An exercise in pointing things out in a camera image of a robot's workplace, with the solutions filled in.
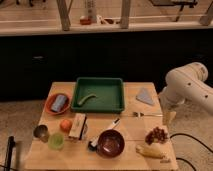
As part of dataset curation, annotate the metal cup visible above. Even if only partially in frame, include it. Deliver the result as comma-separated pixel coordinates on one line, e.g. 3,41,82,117
33,125,49,143

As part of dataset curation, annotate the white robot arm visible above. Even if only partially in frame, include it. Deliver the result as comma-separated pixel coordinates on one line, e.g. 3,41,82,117
158,62,213,126

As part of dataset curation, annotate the silver fork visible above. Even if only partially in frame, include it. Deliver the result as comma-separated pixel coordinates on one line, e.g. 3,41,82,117
133,112,163,117

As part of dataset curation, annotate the green plastic tray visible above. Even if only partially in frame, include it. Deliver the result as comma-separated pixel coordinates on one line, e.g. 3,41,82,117
71,77,125,113

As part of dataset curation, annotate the black stand pole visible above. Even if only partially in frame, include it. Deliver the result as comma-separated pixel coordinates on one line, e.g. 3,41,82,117
4,136,16,171

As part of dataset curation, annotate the grey triangular cloth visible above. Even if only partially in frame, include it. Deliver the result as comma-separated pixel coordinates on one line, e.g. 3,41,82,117
136,88,154,106

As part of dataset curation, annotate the dark red bowl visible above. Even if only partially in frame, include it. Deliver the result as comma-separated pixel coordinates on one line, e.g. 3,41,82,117
97,130,125,158

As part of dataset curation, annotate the wooden block brush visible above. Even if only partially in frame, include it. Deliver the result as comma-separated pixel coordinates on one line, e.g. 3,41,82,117
69,113,87,140

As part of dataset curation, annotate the yellow corn cob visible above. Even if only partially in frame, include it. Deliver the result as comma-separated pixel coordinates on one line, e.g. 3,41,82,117
136,145,165,159

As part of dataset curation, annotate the green chili pepper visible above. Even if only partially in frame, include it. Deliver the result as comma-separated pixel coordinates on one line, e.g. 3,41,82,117
78,94,97,106

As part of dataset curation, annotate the red object on shelf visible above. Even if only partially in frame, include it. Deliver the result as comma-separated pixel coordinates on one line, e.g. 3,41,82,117
80,18,92,25

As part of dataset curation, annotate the black floor cable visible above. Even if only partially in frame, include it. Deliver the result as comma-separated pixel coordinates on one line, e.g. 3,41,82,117
169,133,213,171

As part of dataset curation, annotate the orange plastic bowl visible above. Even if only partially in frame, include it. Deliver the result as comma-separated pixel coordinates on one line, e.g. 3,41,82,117
44,93,70,115

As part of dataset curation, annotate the grey can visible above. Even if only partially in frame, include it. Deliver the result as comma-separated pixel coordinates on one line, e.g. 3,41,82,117
51,94,67,112

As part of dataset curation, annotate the green plastic cup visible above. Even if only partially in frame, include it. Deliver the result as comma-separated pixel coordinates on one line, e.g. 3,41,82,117
48,133,64,150

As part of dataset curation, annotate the dark red grape bunch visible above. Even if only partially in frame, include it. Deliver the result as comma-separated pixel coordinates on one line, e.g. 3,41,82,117
145,127,168,145

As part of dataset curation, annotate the orange fruit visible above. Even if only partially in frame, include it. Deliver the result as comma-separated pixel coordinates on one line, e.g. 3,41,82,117
60,119,72,132

